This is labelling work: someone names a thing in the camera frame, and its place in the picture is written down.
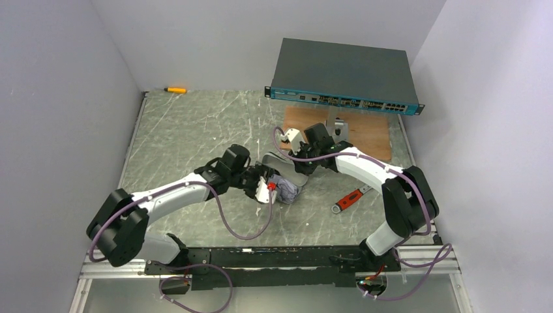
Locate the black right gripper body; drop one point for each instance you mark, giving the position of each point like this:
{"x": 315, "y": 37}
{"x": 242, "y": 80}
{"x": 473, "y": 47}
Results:
{"x": 305, "y": 160}

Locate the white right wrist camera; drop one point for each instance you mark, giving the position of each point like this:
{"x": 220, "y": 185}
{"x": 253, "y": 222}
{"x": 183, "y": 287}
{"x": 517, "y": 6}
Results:
{"x": 294, "y": 138}

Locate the red handled adjustable wrench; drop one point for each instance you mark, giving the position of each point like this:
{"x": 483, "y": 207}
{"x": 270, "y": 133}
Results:
{"x": 350, "y": 199}

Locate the orange utility knife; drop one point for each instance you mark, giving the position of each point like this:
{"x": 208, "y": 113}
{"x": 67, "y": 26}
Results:
{"x": 175, "y": 90}

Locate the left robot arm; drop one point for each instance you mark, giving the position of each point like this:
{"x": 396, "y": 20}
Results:
{"x": 118, "y": 232}

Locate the metal switch stand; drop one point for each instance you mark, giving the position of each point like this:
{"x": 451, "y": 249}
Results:
{"x": 336, "y": 126}

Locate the black umbrella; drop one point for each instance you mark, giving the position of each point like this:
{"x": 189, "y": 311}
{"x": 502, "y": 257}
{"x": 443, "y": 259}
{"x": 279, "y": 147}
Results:
{"x": 288, "y": 182}

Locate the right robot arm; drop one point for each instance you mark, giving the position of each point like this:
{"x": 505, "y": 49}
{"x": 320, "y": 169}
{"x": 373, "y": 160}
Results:
{"x": 408, "y": 202}

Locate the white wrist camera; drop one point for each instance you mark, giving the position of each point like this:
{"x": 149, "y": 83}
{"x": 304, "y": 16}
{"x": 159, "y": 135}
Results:
{"x": 294, "y": 138}
{"x": 265, "y": 192}

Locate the grey network switch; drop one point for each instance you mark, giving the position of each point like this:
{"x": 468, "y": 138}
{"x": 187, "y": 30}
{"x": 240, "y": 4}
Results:
{"x": 344, "y": 76}

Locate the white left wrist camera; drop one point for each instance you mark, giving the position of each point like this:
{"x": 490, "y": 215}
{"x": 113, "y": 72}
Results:
{"x": 265, "y": 192}

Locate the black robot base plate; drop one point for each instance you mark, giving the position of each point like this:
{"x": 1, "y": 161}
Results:
{"x": 268, "y": 266}

